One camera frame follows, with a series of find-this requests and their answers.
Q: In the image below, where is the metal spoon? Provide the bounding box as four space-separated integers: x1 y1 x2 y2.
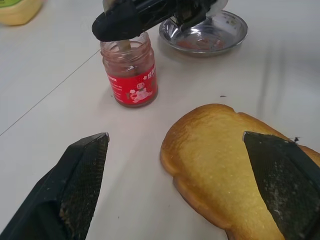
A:
102 0 138 76

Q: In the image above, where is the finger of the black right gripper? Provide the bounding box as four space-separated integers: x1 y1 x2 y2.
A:
91 0 161 43

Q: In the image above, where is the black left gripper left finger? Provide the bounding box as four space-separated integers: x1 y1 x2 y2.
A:
0 132 110 240

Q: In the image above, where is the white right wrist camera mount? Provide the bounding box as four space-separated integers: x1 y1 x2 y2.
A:
207 0 229 17

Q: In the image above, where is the yellow plastic container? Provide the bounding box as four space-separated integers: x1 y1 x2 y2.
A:
0 0 44 27

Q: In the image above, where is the toasted bread slice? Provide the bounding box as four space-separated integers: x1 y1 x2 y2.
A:
159 103 320 240

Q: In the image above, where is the round steel dish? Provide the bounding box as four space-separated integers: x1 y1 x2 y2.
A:
158 9 249 58

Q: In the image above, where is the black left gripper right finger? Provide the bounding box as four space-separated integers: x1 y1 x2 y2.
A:
242 130 320 240

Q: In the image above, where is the glass jam jar red label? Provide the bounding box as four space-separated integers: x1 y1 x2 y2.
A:
99 31 159 109

